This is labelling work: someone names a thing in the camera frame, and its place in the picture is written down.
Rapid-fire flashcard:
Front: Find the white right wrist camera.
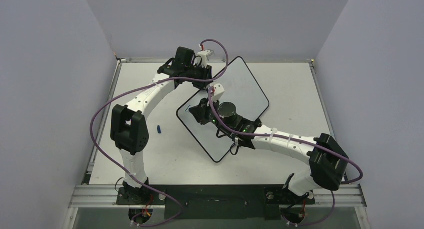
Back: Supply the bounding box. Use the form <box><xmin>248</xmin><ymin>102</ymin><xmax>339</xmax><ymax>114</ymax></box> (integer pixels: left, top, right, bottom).
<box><xmin>207</xmin><ymin>83</ymin><xmax>225</xmax><ymax>103</ymax></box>

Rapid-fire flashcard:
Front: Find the black-framed whiteboard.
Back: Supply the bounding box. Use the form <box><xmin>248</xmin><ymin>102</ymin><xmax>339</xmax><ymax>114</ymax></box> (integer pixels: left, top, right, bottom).
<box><xmin>176</xmin><ymin>56</ymin><xmax>270</xmax><ymax>163</ymax></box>

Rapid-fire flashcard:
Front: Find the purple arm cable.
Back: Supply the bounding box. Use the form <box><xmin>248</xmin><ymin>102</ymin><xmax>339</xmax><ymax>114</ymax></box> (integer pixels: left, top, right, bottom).
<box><xmin>206</xmin><ymin>88</ymin><xmax>364</xmax><ymax>185</ymax></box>
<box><xmin>90</xmin><ymin>39</ymin><xmax>230</xmax><ymax>228</ymax></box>

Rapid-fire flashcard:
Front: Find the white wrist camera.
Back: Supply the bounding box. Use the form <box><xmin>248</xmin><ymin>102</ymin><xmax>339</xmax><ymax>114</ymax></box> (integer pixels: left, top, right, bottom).
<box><xmin>207</xmin><ymin>83</ymin><xmax>225</xmax><ymax>103</ymax></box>
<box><xmin>194</xmin><ymin>49</ymin><xmax>215</xmax><ymax>68</ymax></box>

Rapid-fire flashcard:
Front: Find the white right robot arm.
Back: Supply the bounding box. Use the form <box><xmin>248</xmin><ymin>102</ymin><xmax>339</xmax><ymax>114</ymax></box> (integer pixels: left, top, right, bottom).
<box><xmin>188</xmin><ymin>98</ymin><xmax>348</xmax><ymax>203</ymax></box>

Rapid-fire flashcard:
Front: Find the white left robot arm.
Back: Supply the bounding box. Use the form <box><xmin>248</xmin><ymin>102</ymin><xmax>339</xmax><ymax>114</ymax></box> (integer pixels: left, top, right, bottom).
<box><xmin>110</xmin><ymin>47</ymin><xmax>214</xmax><ymax>204</ymax></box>

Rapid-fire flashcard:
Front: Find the aluminium front frame rail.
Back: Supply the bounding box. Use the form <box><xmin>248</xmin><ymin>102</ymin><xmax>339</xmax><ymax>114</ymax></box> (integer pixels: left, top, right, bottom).
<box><xmin>68</xmin><ymin>185</ymin><xmax>366</xmax><ymax>209</ymax></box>

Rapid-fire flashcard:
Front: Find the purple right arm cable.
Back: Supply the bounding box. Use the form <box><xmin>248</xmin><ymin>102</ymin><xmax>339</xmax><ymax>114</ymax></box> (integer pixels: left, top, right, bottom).
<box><xmin>206</xmin><ymin>88</ymin><xmax>364</xmax><ymax>185</ymax></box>

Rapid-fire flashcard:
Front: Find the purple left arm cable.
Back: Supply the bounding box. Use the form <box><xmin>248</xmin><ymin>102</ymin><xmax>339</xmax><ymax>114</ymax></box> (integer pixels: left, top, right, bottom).
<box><xmin>90</xmin><ymin>39</ymin><xmax>230</xmax><ymax>228</ymax></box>

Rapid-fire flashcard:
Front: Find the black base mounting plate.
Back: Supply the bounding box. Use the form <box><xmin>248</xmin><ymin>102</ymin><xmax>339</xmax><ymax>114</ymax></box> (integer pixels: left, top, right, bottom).
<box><xmin>116</xmin><ymin>184</ymin><xmax>316</xmax><ymax>221</ymax></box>

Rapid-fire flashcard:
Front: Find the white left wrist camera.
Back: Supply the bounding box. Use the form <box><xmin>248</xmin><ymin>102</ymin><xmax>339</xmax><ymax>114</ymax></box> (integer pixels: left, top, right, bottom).
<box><xmin>194</xmin><ymin>49</ymin><xmax>215</xmax><ymax>68</ymax></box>

